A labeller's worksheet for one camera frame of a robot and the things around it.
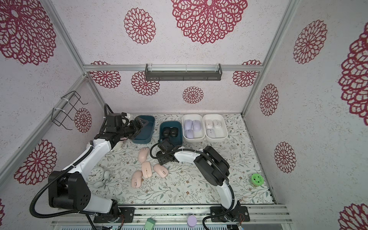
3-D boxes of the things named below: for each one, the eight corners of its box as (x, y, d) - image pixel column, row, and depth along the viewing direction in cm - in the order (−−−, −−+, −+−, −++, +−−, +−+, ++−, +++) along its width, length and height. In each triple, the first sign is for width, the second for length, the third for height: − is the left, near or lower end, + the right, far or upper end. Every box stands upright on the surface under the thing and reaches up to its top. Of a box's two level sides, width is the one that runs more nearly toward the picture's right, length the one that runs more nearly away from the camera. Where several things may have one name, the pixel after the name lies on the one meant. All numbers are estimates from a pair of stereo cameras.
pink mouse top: (137, 163, 94) (136, 162, 93) (140, 148, 101) (140, 147, 100) (147, 163, 94) (146, 162, 93) (149, 148, 101) (149, 147, 100)
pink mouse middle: (143, 179, 88) (142, 178, 86) (142, 164, 94) (141, 162, 92) (152, 177, 89) (151, 176, 87) (150, 162, 95) (150, 160, 93)
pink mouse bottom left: (131, 188, 85) (129, 186, 82) (134, 172, 91) (133, 170, 88) (140, 188, 85) (139, 186, 82) (143, 172, 91) (142, 170, 88)
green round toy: (250, 186, 85) (253, 183, 81) (247, 176, 89) (250, 173, 85) (261, 186, 85) (265, 183, 81) (258, 176, 89) (261, 173, 85)
